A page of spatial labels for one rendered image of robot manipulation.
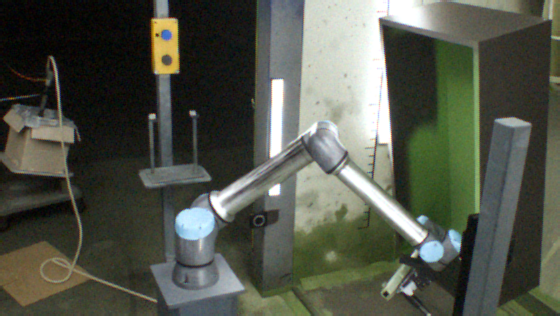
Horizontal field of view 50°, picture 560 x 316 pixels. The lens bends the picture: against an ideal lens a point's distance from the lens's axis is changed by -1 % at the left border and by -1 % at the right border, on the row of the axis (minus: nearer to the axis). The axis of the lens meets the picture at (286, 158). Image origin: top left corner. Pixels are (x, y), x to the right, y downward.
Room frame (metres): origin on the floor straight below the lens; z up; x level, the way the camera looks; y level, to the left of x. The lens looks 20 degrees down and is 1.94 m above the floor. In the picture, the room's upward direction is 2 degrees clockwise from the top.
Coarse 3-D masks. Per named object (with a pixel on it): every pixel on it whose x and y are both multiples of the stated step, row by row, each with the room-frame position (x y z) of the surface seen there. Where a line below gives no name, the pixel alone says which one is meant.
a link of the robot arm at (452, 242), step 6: (450, 234) 2.16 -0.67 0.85; (456, 234) 2.18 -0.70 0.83; (450, 240) 2.14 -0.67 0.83; (456, 240) 2.14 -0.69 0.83; (444, 246) 2.14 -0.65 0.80; (450, 246) 2.14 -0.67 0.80; (456, 246) 2.13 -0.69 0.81; (444, 252) 2.14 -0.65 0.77; (450, 252) 2.14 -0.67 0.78; (456, 252) 2.13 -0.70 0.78; (444, 258) 2.14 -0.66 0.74; (450, 258) 2.14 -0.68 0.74; (444, 264) 2.15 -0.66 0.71
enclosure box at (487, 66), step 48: (384, 48) 2.60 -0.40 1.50; (432, 48) 2.72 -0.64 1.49; (480, 48) 2.05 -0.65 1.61; (528, 48) 2.15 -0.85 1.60; (432, 96) 2.73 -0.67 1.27; (480, 96) 2.07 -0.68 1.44; (528, 96) 2.17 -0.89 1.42; (432, 144) 2.75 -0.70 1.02; (480, 144) 2.08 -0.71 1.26; (432, 192) 2.77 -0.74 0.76; (480, 192) 2.10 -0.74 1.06; (528, 192) 2.22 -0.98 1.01; (528, 240) 2.25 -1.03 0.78; (528, 288) 2.28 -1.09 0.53
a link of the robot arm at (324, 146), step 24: (312, 144) 2.10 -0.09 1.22; (336, 144) 2.08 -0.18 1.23; (336, 168) 2.03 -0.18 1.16; (360, 168) 2.08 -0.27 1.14; (360, 192) 2.04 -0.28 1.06; (384, 192) 2.06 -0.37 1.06; (384, 216) 2.03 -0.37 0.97; (408, 216) 2.04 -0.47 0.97; (408, 240) 2.03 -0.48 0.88; (432, 240) 2.02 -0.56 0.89
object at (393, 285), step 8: (416, 256) 2.50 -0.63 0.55; (400, 272) 2.30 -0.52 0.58; (408, 272) 2.35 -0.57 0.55; (392, 280) 2.23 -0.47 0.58; (400, 280) 2.25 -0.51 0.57; (384, 288) 2.17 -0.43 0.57; (392, 288) 2.18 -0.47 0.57; (400, 288) 2.21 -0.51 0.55; (384, 296) 2.16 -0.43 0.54; (392, 296) 2.14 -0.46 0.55; (408, 296) 2.22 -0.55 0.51; (416, 304) 2.20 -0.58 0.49; (424, 312) 2.18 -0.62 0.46
